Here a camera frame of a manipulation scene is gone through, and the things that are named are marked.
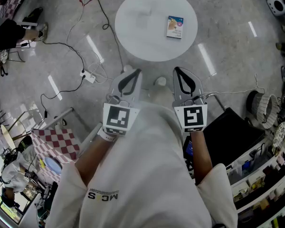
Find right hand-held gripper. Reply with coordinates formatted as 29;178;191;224
172;66;209;133

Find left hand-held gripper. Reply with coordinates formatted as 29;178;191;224
102;67;143;137

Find person's right forearm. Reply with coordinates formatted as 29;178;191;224
189;130;214;185

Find person's left forearm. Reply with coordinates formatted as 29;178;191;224
74;134;116;188

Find person's right white shoe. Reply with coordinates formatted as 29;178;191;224
153;76;167;86

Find person's light trousers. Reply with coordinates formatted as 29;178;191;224
142;84;175;110

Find white power strip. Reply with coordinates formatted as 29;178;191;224
79;69;97;84

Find white wristband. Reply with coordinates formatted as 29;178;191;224
97;128;116;143

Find blue and white carton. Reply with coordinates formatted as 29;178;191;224
166;15;184;40

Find tablet screen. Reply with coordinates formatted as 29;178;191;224
182;136;195;162

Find black chair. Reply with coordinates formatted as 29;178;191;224
202;107;266;176

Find woven lampshade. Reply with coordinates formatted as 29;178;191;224
246;90;281;130

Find person's white shirt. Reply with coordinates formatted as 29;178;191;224
44;103;238;228

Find blue plate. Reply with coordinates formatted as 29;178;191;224
44;156;63;176

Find white pet carrier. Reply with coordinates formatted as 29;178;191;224
266;0;285;18

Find white shelf unit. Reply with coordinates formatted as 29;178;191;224
224;136;285;228

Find round wooden table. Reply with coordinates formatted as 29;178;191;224
0;124;18;152

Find metal chair frame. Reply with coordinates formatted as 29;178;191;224
205;93;227;112

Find black cable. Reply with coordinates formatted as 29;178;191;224
91;0;125;75
31;39;86;77
39;78;86;119

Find white cord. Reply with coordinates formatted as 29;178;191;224
204;73;266;96

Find white cable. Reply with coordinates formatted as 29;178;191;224
65;0;109;84

